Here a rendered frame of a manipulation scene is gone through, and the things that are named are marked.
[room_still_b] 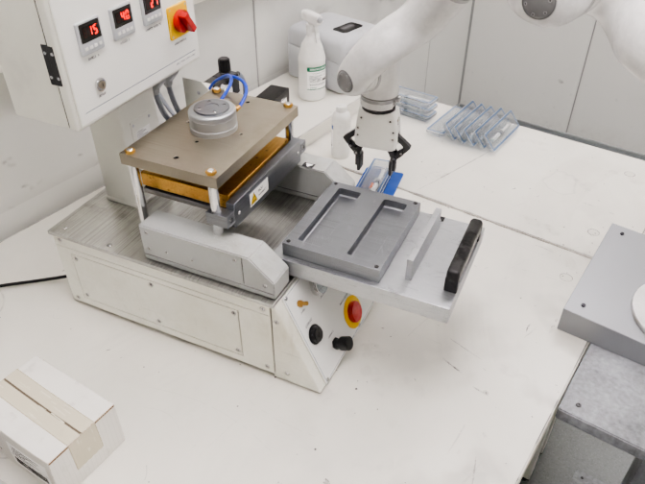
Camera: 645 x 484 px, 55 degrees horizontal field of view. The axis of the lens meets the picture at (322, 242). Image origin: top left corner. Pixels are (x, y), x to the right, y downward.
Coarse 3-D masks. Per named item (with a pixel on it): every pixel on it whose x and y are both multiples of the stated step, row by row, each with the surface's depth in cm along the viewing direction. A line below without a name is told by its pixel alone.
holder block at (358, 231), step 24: (336, 192) 109; (360, 192) 109; (312, 216) 103; (336, 216) 106; (360, 216) 103; (384, 216) 106; (408, 216) 103; (288, 240) 98; (312, 240) 101; (336, 240) 98; (360, 240) 100; (384, 240) 101; (336, 264) 95; (360, 264) 93; (384, 264) 94
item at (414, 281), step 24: (432, 216) 101; (408, 240) 102; (432, 240) 102; (456, 240) 102; (480, 240) 104; (288, 264) 99; (312, 264) 97; (408, 264) 93; (432, 264) 97; (336, 288) 97; (360, 288) 95; (384, 288) 93; (408, 288) 93; (432, 288) 93; (432, 312) 91
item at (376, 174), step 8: (376, 160) 157; (384, 160) 157; (376, 168) 154; (384, 168) 154; (368, 176) 151; (376, 176) 151; (384, 176) 151; (360, 184) 148; (368, 184) 148; (376, 184) 148
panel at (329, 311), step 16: (304, 288) 103; (288, 304) 99; (304, 304) 100; (320, 304) 106; (336, 304) 110; (368, 304) 120; (304, 320) 102; (320, 320) 106; (336, 320) 110; (304, 336) 102; (336, 336) 109; (352, 336) 114; (320, 352) 105; (336, 352) 109; (320, 368) 104
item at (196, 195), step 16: (272, 144) 110; (256, 160) 105; (144, 176) 102; (160, 176) 101; (240, 176) 101; (160, 192) 103; (176, 192) 101; (192, 192) 100; (224, 192) 97; (208, 208) 100
